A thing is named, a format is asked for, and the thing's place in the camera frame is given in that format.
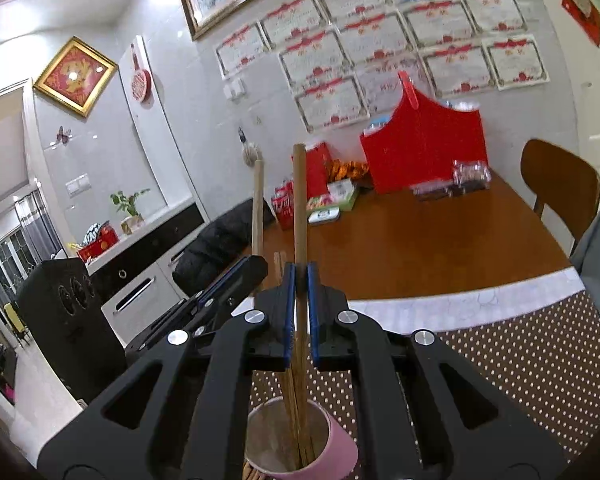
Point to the hanging scrub brush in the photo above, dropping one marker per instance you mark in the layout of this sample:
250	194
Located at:
250	151

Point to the red felt bag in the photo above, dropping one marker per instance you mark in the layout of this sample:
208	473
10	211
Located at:
421	142

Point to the brown polka dot placemat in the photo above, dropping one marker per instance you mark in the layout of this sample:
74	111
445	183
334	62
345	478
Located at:
547	362

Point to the red container on cabinet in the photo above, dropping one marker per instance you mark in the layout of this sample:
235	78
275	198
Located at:
98	239

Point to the pink cylindrical cup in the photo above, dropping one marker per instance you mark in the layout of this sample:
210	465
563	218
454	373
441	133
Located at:
274	448

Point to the white sideboard cabinet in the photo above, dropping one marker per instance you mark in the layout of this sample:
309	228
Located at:
134	278

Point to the wooden chopsticks pile on mat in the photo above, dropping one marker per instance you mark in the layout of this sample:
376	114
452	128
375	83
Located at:
251	473

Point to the white small device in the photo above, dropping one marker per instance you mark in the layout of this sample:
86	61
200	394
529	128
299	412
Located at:
325	215

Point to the black jacket on chair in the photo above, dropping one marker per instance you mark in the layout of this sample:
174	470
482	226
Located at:
215	248

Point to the small potted plant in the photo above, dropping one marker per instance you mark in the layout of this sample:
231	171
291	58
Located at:
128	204

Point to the red soda can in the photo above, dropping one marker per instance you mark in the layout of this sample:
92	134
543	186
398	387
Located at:
283	204

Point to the brown wooden chair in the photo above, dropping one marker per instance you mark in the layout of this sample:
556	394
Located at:
563	182

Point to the wooden chopstick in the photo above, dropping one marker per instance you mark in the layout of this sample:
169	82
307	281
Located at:
299	158
257	208

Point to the red diamond door decoration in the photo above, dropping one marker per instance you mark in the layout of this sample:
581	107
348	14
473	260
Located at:
585	13

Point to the packaged snack bag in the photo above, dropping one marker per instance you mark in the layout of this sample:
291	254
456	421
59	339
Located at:
467	177

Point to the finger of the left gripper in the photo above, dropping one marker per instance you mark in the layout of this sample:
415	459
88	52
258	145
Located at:
236	284

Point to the orange snack packet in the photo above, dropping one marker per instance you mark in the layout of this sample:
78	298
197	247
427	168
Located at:
339	170

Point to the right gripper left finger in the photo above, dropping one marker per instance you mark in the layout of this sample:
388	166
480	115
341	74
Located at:
180	411

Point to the red tall box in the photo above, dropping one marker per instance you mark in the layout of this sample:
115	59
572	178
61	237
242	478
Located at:
318	161

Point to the green flat box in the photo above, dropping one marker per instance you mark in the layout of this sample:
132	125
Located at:
341	194

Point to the red round wall ornament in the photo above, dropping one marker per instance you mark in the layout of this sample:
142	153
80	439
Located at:
141	79

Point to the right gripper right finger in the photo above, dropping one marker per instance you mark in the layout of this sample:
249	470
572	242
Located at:
422	410

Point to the gold framed red picture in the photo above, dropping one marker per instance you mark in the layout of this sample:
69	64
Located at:
76	76

